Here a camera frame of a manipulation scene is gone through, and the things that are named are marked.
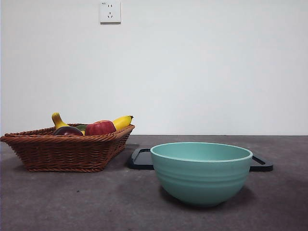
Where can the teal ribbed bowl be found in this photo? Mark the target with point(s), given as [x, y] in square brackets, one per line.
[202, 178]

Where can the dark purple plum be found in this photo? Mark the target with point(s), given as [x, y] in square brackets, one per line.
[68, 131]

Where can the yellow banana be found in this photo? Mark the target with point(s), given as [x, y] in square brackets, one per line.
[122, 121]

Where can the black rectangular tray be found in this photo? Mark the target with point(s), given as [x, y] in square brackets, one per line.
[139, 161]

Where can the red apple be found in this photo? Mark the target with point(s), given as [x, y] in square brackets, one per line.
[99, 127]

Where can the green fruit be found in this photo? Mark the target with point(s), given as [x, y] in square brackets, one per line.
[81, 127]

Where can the brown wicker basket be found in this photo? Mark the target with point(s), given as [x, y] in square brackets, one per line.
[65, 154]

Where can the white wall socket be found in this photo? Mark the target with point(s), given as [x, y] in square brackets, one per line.
[110, 12]

